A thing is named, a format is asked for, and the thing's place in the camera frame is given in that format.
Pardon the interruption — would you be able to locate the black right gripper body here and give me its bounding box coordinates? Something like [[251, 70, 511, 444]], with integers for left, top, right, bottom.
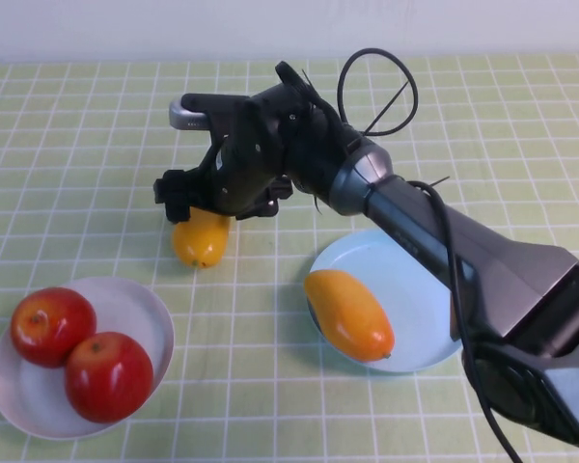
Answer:
[[192, 85, 300, 213]]

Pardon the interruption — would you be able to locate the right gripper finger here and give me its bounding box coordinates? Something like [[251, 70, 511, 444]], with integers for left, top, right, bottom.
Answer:
[[235, 177, 294, 222], [154, 169, 197, 224]]

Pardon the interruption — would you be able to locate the orange yellow mango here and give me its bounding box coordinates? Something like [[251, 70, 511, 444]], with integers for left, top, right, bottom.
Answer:
[[302, 268, 396, 364]]

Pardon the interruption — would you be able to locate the red apple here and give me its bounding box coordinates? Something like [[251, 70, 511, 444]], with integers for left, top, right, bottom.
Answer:
[[65, 331, 154, 424], [9, 286, 98, 370]]

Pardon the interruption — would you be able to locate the light blue round plate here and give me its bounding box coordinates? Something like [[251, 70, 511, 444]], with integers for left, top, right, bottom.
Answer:
[[308, 228, 467, 375]]

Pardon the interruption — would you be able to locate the white round plate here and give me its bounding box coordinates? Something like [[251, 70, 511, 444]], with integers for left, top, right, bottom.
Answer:
[[0, 275, 176, 442]]

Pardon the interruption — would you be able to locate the green checkered tablecloth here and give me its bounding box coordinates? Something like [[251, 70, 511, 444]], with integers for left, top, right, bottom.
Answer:
[[0, 53, 579, 463]]

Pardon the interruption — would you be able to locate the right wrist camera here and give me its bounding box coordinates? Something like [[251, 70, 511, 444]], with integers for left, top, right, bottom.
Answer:
[[168, 93, 255, 132]]

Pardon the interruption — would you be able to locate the black right camera cable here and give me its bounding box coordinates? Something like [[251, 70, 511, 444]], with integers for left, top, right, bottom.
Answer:
[[336, 46, 525, 463]]

